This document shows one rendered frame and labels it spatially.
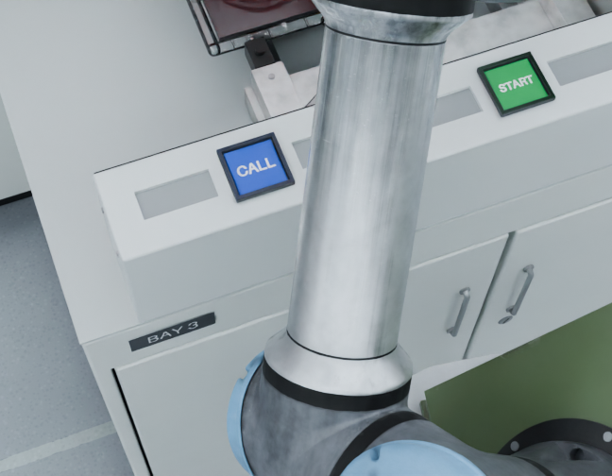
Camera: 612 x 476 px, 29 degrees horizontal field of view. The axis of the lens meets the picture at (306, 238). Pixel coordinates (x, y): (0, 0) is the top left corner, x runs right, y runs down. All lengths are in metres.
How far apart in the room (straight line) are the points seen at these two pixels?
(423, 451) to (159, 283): 0.38
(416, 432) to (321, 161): 0.21
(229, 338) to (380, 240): 0.46
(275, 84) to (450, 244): 0.26
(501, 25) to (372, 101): 0.49
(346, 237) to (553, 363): 0.27
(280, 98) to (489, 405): 0.36
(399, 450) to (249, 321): 0.47
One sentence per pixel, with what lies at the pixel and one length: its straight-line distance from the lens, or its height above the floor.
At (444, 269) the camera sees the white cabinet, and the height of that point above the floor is 0.69.
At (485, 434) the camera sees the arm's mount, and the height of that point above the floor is 0.89.
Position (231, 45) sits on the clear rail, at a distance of 1.22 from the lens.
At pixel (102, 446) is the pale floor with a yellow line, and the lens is 1.99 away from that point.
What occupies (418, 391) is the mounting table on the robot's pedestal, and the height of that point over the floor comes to 0.82.
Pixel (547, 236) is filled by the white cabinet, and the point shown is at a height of 0.69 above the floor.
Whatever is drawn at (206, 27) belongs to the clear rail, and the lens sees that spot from 1.23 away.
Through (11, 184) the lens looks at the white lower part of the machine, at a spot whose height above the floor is 0.12.
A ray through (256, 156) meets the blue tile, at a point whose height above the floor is 0.96.
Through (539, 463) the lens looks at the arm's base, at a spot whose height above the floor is 1.01.
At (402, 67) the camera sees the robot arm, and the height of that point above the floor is 1.23.
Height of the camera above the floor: 1.89
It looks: 63 degrees down
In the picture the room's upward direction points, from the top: 2 degrees clockwise
